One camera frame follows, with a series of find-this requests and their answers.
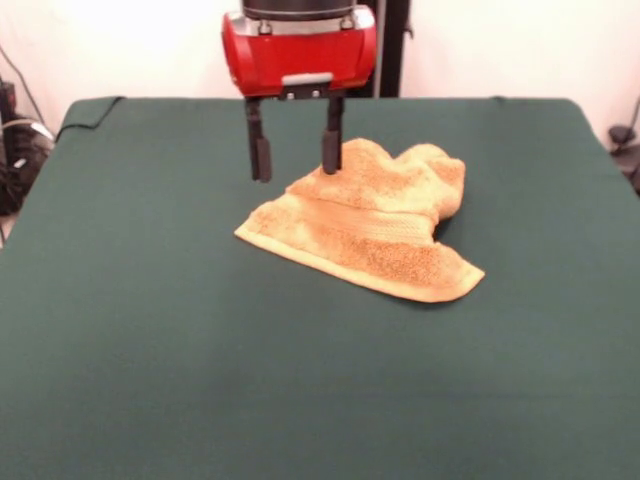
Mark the black plug adapter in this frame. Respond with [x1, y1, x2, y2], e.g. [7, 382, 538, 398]
[608, 125, 637, 151]

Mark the dark green tablecloth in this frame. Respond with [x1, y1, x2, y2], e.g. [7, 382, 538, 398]
[0, 96, 640, 480]

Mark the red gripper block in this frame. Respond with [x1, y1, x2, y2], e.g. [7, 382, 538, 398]
[221, 5, 379, 184]

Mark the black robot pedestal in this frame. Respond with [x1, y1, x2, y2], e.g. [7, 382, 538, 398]
[357, 0, 416, 99]

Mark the black power strip red switch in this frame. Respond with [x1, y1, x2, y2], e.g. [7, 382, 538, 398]
[0, 79, 16, 126]

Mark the black cable tangle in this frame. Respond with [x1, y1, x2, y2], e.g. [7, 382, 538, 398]
[0, 124, 51, 217]

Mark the tan terry towel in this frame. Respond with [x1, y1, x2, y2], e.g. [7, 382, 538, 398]
[233, 137, 487, 305]

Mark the white cable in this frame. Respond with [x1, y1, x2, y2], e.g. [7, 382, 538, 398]
[0, 115, 55, 146]

